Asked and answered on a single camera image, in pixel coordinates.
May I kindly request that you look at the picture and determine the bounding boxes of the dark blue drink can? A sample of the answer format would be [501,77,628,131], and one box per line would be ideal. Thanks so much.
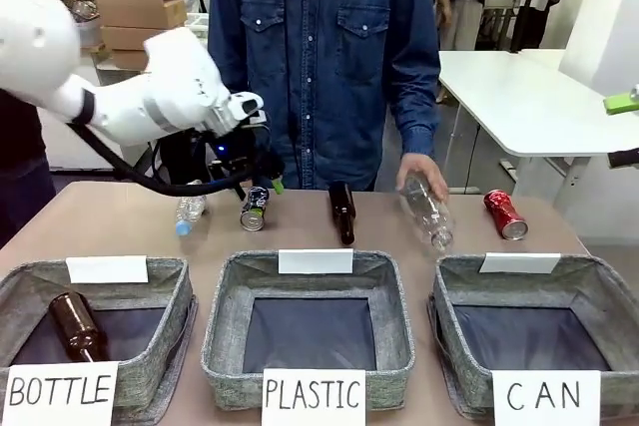
[240,186,274,233]

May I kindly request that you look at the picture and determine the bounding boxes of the large clear plastic bottle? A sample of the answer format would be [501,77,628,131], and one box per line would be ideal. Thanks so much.
[397,171,457,254]

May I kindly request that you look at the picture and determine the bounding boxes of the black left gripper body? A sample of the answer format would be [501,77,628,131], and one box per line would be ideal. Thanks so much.
[192,122,275,184]

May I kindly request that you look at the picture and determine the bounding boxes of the brown glass bottle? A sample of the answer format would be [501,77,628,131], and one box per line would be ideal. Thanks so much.
[327,181,357,247]
[47,291,111,364]

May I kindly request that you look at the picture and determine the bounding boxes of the grey basket labelled plastic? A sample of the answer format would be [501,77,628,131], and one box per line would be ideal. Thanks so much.
[200,248,416,411]

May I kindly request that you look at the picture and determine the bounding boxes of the bystander in dark clothes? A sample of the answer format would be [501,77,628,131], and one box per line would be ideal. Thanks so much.
[0,87,57,248]

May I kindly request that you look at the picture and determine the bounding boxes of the black robot cable hose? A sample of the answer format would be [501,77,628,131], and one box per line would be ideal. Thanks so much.
[73,121,254,199]

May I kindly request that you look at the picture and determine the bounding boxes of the small blue-capped plastic bottle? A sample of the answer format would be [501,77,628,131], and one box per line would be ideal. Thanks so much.
[174,191,209,238]

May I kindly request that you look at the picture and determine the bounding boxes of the person's denim shirt torso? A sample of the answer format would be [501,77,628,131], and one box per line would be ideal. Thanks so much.
[206,0,443,194]

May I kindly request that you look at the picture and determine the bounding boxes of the bystander in beige trousers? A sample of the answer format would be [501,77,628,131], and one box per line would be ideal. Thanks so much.
[429,0,506,53]

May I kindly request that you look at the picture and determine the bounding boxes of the white office desk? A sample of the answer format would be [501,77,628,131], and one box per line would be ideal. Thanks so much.
[437,48,639,194]

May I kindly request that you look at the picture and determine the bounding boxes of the blank white card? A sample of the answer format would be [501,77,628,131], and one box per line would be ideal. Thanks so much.
[65,254,150,285]
[277,247,355,276]
[478,251,562,275]

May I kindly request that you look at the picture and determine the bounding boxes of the person's left hand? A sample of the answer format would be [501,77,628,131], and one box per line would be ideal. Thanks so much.
[395,152,450,203]

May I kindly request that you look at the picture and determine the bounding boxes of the person's left forearm denim sleeve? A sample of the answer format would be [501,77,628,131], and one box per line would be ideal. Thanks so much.
[397,54,443,159]

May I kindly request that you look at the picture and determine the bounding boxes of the red drink can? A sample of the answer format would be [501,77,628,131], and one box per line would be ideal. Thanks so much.
[482,189,529,241]

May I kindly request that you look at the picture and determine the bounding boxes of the paper sign reading PLASTIC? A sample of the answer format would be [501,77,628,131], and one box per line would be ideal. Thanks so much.
[261,367,367,426]

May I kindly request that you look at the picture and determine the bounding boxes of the paper sign reading BOTTLE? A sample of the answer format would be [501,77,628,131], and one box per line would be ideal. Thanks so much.
[0,360,121,426]

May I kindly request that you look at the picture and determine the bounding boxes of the grey basket labelled bottle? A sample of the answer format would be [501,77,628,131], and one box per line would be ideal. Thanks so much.
[0,256,197,412]

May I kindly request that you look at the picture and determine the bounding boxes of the grey basket labelled can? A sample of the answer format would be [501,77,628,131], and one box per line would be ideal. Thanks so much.
[427,252,639,421]

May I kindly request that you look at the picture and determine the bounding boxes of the paper sign reading CAN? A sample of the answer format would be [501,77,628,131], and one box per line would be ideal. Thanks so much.
[490,369,603,426]

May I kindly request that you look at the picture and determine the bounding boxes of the flat cardboard box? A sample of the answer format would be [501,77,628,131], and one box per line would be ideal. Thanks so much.
[99,25,154,53]

